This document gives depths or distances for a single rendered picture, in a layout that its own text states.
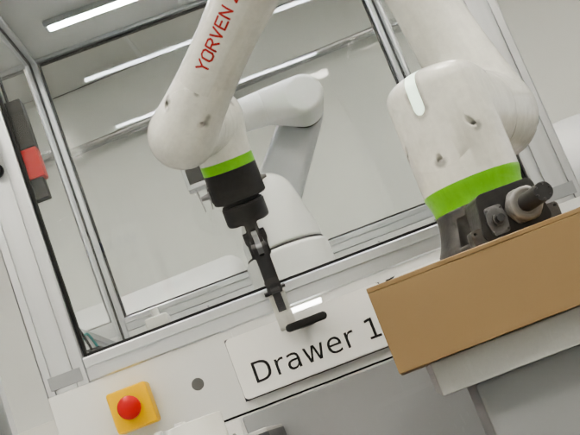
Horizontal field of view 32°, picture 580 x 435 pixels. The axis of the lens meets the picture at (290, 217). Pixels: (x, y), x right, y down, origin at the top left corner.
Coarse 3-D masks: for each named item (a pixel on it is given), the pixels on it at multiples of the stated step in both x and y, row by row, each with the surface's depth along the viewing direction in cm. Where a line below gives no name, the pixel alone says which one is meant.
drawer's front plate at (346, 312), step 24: (312, 312) 175; (336, 312) 175; (360, 312) 175; (240, 336) 174; (264, 336) 174; (288, 336) 174; (312, 336) 174; (336, 336) 174; (360, 336) 174; (384, 336) 174; (240, 360) 174; (288, 360) 173; (336, 360) 173; (240, 384) 173; (264, 384) 173; (288, 384) 174
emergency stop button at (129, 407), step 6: (126, 396) 168; (132, 396) 168; (120, 402) 167; (126, 402) 167; (132, 402) 167; (138, 402) 168; (120, 408) 167; (126, 408) 167; (132, 408) 167; (138, 408) 167; (120, 414) 167; (126, 414) 167; (132, 414) 167; (138, 414) 168
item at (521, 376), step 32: (544, 320) 112; (576, 320) 112; (480, 352) 112; (512, 352) 112; (544, 352) 112; (576, 352) 115; (448, 384) 112; (480, 384) 116; (512, 384) 115; (544, 384) 115; (576, 384) 115; (480, 416) 130; (512, 416) 115; (544, 416) 114; (576, 416) 114
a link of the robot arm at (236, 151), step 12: (228, 108) 162; (240, 108) 166; (228, 120) 161; (240, 120) 165; (228, 132) 161; (240, 132) 165; (228, 144) 163; (240, 144) 165; (216, 156) 164; (228, 156) 164; (240, 156) 165; (252, 156) 167; (204, 168) 166; (216, 168) 165; (228, 168) 164
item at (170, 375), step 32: (352, 288) 177; (256, 320) 177; (192, 352) 176; (224, 352) 176; (384, 352) 175; (96, 384) 175; (128, 384) 175; (160, 384) 175; (224, 384) 175; (64, 416) 174; (96, 416) 174; (192, 416) 174; (224, 416) 174
